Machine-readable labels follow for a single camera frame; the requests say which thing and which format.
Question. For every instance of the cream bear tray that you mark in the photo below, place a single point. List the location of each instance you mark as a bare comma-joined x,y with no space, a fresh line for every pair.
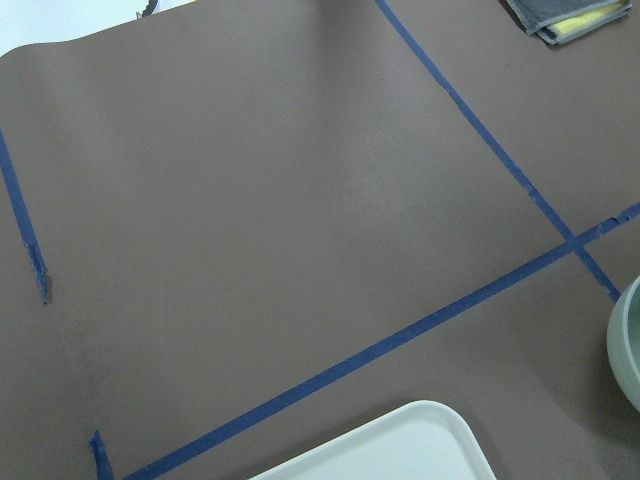
420,440

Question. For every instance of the grey folded cloth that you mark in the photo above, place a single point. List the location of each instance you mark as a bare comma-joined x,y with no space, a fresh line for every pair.
558,22

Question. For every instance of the reacher grabber tool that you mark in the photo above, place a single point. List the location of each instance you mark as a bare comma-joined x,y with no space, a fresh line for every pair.
148,10

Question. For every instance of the green ceramic bowl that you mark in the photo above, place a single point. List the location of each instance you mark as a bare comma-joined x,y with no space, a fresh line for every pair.
622,342

